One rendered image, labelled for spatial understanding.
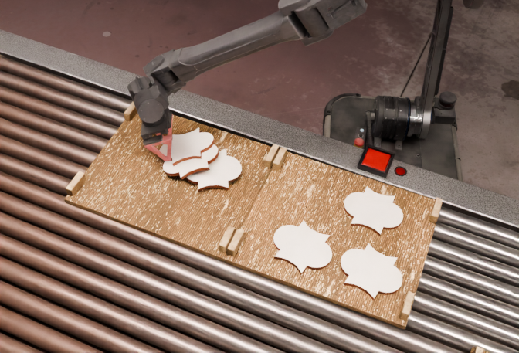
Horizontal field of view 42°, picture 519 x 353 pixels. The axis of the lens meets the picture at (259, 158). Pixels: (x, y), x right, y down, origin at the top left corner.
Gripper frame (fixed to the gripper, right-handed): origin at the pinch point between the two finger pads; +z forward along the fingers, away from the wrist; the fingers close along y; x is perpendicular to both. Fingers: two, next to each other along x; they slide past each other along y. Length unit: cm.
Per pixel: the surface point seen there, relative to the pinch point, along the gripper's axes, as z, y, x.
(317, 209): 14.8, -18.2, -32.2
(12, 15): 30, 200, 99
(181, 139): 0.1, 2.9, -3.5
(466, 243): 28, -27, -63
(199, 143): 0.1, -0.8, -8.3
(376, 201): 17, -18, -46
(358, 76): 86, 145, -65
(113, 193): 1.0, -10.7, 13.3
